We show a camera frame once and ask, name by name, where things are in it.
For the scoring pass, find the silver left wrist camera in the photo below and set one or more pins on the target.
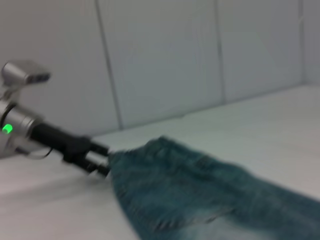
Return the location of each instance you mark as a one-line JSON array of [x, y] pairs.
[[20, 71]]

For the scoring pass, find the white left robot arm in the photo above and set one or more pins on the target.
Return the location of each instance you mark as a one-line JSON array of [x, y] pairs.
[[17, 120]]

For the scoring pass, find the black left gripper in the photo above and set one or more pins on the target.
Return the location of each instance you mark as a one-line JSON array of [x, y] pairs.
[[60, 140]]

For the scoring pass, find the blue denim shorts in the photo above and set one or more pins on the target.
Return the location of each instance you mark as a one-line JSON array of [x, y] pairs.
[[187, 187]]

